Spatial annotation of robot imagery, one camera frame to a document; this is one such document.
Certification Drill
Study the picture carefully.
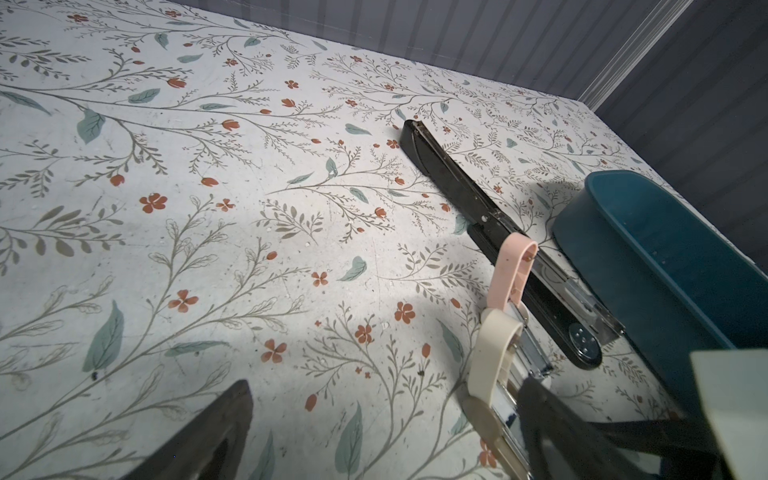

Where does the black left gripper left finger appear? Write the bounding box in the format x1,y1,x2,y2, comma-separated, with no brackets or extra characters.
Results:
125,379,253,479

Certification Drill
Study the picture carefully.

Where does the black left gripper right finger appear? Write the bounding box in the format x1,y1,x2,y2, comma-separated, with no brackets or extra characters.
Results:
517,378,651,479

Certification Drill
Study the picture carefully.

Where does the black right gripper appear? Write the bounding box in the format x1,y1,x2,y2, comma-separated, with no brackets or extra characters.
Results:
589,419,729,479

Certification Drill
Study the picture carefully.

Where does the black long stapler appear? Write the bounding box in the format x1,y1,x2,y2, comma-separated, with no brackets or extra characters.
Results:
400,120,624,370

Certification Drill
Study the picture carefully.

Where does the teal plastic tray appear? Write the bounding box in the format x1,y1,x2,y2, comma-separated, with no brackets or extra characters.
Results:
552,170,767,416

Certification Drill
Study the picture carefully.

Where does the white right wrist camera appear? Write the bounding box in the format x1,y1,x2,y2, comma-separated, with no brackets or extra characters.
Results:
690,349,767,479

